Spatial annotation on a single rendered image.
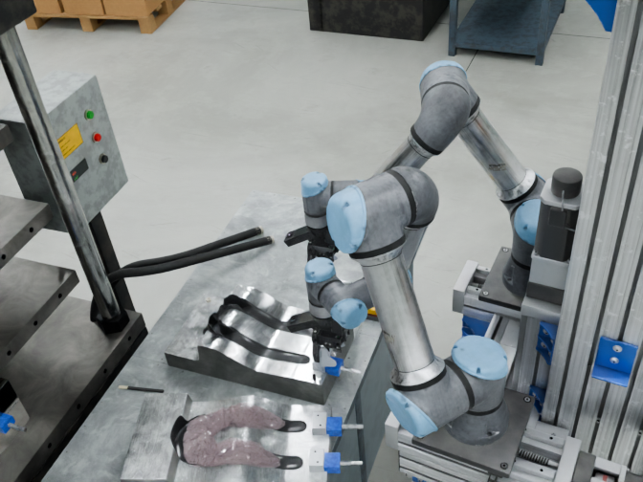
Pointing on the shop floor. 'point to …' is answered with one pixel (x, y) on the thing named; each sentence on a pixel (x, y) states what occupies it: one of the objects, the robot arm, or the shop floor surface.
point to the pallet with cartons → (95, 17)
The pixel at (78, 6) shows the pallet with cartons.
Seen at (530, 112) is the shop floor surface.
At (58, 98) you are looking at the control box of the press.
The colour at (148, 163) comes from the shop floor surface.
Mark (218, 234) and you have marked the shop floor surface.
